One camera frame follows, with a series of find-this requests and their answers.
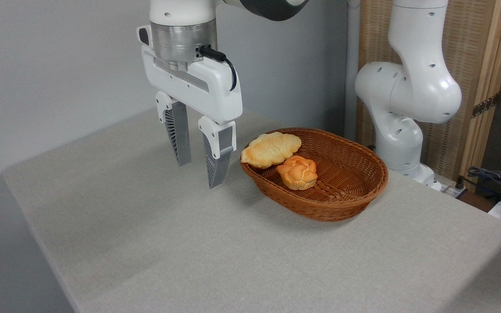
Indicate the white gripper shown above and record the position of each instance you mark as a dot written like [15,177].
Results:
[198,93]

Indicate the pale braided bread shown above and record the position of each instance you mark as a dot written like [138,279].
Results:
[270,150]

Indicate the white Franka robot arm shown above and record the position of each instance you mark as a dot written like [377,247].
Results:
[415,87]

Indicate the round orange bread roll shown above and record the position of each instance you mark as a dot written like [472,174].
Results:
[298,173]

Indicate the brown woven wicker basket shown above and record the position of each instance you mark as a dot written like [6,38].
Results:
[346,182]

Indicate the wooden rattan folding screen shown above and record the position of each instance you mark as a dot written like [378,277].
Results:
[468,52]

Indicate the dark metal screen hinge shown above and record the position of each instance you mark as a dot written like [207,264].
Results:
[485,105]

